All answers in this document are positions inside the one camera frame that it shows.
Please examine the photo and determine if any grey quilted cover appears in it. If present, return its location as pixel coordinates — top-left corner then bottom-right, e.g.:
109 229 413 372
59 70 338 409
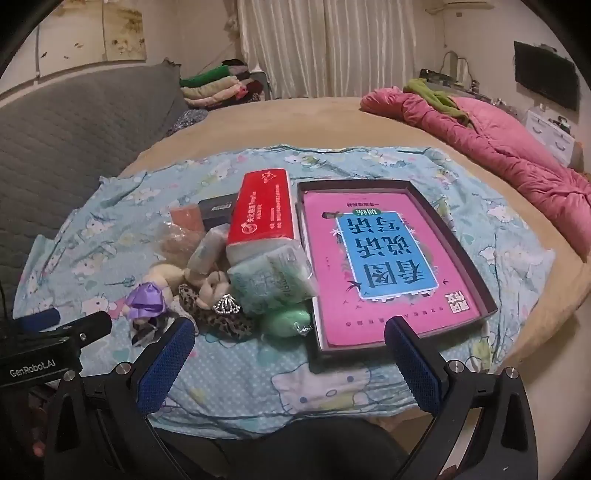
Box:
0 62 190 319

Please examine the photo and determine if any printed wall hanging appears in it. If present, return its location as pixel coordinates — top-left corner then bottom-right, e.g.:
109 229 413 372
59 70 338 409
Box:
34 0 149 79

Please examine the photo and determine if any stack of folded clothes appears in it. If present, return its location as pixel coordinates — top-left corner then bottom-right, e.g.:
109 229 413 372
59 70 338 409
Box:
179 59 269 110

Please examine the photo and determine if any white curtain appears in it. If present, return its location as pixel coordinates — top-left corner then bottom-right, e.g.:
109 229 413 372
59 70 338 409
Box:
238 0 428 100

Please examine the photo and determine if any dark box tray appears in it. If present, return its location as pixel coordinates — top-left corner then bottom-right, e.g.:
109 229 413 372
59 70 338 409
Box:
294 180 498 367

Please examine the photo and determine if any cream bear with purple ribbon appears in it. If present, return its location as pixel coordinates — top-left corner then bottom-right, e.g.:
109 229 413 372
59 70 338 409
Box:
124 261 188 347

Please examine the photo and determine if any red tissue pack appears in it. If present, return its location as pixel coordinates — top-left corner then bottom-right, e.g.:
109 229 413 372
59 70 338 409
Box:
225 168 296 273

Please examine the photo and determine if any pink packet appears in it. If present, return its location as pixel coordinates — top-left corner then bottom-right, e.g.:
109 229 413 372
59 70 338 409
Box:
169 205 205 234

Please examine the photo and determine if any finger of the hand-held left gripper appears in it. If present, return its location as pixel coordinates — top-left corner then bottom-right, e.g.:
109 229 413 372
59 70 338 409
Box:
11 308 62 331
46 311 114 356

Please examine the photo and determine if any light blue cat print blanket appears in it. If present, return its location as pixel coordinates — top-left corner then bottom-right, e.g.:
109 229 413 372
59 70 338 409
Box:
11 144 557 439

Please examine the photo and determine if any peach plush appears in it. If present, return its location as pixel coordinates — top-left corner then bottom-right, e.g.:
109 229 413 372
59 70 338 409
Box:
159 228 206 268

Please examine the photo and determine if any pink book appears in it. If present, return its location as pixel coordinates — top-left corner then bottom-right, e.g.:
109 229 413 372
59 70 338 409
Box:
302 189 483 349

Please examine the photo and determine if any leopard print cloth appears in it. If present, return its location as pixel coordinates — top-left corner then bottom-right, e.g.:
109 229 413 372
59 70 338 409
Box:
178 282 254 341

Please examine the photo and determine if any black wall television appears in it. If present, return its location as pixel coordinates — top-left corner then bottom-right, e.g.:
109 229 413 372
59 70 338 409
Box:
514 41 580 112

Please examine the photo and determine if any white drawer cabinet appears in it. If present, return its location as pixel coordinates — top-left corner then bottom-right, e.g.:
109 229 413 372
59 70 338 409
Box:
524 105 585 167

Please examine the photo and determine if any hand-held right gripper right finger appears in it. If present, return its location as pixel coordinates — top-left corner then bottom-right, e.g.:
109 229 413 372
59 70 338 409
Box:
384 315 539 480

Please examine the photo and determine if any green egg-shaped sponge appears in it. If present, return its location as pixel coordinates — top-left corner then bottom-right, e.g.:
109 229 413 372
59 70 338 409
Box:
259 305 315 339

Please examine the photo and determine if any pink quilt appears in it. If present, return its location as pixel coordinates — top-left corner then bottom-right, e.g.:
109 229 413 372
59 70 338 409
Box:
359 85 591 259

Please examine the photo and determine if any beige bed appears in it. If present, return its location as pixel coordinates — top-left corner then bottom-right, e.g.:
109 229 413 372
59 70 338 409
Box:
117 97 591 416

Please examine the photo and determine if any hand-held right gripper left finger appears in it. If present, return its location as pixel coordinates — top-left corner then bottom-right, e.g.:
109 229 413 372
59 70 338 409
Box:
44 316 197 480

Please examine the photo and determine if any vanity mirror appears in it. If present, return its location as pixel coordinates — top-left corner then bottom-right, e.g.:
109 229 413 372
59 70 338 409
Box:
441 50 474 86

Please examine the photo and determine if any dark floral cloth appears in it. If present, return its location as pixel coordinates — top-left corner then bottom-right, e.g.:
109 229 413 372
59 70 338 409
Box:
168 108 211 136

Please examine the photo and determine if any small white tissue packet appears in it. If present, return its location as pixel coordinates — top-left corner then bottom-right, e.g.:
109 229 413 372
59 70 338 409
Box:
186 224 230 274

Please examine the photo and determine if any green garment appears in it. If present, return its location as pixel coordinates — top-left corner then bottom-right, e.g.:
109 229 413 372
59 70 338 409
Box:
404 78 472 126

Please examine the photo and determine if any black box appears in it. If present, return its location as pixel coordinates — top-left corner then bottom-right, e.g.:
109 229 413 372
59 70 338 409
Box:
198 193 241 232

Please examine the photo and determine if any cluttered dressing table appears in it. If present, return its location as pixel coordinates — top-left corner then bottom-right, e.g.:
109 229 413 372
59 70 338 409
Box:
419 68 518 112

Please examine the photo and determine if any green white tissue pack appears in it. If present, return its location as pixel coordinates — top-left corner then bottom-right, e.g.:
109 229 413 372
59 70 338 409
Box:
227 244 320 317

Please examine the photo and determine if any bagged plush rabbit doll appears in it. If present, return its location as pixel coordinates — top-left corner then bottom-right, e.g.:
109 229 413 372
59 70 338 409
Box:
196 270 243 317

